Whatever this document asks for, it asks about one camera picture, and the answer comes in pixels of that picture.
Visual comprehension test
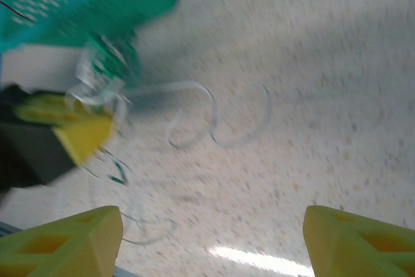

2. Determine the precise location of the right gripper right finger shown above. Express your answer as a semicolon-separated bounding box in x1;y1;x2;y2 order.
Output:
303;204;415;277

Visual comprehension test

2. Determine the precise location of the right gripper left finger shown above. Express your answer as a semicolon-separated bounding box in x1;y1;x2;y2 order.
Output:
0;205;125;277

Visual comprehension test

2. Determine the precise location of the thin green cable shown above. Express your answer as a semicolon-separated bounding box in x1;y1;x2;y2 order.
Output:
86;32;142;187

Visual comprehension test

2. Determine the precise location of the thin white cable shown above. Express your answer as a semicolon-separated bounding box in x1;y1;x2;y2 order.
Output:
66;43;272;246

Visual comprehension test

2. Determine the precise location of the thin red cable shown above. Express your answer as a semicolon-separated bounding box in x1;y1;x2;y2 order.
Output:
0;0;34;22

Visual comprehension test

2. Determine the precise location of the teal plastic mesh basket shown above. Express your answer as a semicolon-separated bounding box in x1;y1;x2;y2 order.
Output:
0;0;180;54

